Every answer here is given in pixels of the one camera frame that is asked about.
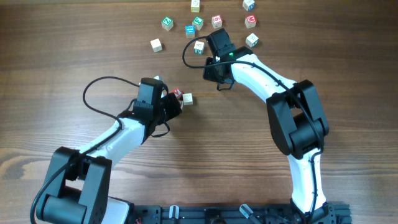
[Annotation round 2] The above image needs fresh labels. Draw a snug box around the red number 9 block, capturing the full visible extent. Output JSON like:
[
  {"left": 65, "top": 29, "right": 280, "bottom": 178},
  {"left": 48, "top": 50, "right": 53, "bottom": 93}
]
[{"left": 211, "top": 15, "right": 223, "bottom": 29}]

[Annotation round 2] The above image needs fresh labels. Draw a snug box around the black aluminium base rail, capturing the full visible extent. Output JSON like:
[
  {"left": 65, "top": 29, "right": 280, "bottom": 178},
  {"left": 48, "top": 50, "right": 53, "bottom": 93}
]
[{"left": 74, "top": 203, "right": 352, "bottom": 224}]

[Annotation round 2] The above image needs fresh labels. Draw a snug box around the red letter A block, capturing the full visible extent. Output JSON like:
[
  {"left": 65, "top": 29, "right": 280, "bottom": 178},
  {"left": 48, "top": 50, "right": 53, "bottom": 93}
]
[{"left": 172, "top": 88, "right": 184, "bottom": 100}]

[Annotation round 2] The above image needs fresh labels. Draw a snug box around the plain Z wooden block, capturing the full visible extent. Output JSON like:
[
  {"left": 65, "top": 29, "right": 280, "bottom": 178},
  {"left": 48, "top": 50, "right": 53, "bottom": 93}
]
[{"left": 182, "top": 93, "right": 193, "bottom": 106}]

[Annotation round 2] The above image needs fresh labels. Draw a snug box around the green J side block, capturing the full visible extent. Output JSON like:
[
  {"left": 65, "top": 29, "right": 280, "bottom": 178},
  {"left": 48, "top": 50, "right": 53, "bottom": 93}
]
[{"left": 194, "top": 41, "right": 205, "bottom": 55}]

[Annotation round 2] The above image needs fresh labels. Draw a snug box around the blue side wooden block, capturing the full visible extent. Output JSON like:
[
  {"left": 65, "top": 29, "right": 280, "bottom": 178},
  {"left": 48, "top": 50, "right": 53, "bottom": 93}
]
[{"left": 243, "top": 0, "right": 255, "bottom": 11}]

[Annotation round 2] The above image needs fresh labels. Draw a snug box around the green letter R block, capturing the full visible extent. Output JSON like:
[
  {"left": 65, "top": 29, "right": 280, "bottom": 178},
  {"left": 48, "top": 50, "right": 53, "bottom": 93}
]
[{"left": 192, "top": 16, "right": 204, "bottom": 30}]

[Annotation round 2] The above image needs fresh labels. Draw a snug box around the red letter Y block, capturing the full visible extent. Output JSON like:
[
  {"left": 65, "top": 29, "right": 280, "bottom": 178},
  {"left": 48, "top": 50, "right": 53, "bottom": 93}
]
[{"left": 178, "top": 100, "right": 184, "bottom": 110}]

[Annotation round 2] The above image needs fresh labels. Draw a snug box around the red letter M block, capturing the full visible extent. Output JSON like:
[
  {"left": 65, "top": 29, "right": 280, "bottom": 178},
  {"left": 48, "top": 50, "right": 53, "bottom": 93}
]
[{"left": 244, "top": 15, "right": 257, "bottom": 29}]

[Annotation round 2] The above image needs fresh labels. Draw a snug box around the plain pale wooden block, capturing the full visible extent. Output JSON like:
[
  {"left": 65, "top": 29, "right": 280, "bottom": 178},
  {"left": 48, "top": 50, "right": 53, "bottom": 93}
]
[{"left": 150, "top": 39, "right": 162, "bottom": 52}]

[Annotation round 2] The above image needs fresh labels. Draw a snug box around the blue letter H block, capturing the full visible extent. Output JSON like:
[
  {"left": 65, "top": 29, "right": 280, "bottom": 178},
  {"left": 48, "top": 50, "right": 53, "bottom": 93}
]
[{"left": 185, "top": 25, "right": 195, "bottom": 39}]

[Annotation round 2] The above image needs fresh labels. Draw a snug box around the bird picture wooden block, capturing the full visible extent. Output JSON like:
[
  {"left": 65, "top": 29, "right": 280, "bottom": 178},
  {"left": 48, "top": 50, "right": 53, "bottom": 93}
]
[{"left": 246, "top": 33, "right": 259, "bottom": 48}]

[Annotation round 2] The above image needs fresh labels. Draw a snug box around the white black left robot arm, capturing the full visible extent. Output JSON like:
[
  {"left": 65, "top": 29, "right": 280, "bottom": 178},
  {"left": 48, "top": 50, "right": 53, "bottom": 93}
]
[{"left": 30, "top": 77, "right": 182, "bottom": 223}]

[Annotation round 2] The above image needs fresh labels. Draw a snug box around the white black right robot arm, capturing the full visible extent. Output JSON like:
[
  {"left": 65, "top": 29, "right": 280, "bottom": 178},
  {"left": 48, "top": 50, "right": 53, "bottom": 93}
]
[{"left": 203, "top": 47, "right": 329, "bottom": 215}]

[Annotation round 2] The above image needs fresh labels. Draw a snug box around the green letter Z block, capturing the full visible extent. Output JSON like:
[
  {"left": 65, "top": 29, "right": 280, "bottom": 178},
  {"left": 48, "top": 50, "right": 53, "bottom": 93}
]
[{"left": 161, "top": 16, "right": 174, "bottom": 31}]

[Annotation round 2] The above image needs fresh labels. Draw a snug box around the yellow wooden block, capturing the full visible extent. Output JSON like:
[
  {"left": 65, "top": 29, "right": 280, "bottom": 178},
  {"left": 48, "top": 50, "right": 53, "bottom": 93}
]
[{"left": 190, "top": 0, "right": 200, "bottom": 12}]

